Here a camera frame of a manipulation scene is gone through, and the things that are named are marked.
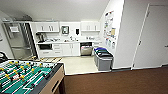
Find stainless steel refrigerator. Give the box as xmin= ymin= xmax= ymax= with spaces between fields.
xmin=2 ymin=21 xmax=38 ymax=61

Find white wide wall cabinet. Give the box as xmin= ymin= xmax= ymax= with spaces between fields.
xmin=34 ymin=21 xmax=61 ymax=34

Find grey paper towel dispenser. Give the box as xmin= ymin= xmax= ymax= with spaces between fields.
xmin=61 ymin=25 xmax=71 ymax=36

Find large printed wall poster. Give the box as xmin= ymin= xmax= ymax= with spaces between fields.
xmin=102 ymin=9 xmax=116 ymax=39

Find stainless steel dishwasher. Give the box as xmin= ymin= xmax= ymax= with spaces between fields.
xmin=79 ymin=41 xmax=94 ymax=57

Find white three door wall cabinet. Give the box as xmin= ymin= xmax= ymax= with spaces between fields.
xmin=80 ymin=20 xmax=101 ymax=33

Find grey bin with black lid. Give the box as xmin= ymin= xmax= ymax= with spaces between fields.
xmin=97 ymin=54 xmax=115 ymax=72

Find dark green bin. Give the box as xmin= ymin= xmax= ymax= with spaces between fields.
xmin=95 ymin=50 xmax=112 ymax=68

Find white narrow drawer unit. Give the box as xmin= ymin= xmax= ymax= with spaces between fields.
xmin=92 ymin=40 xmax=103 ymax=56

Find countertop coffee machine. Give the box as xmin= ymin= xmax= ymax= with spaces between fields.
xmin=35 ymin=31 xmax=46 ymax=44

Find wooden foosball table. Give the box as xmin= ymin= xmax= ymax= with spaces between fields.
xmin=0 ymin=57 xmax=67 ymax=94

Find white door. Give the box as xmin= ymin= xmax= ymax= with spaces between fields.
xmin=132 ymin=3 xmax=168 ymax=70

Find black built-in microwave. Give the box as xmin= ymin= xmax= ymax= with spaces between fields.
xmin=39 ymin=43 xmax=54 ymax=51

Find orange brown wall notice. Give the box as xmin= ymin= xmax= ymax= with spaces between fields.
xmin=110 ymin=28 xmax=117 ymax=38

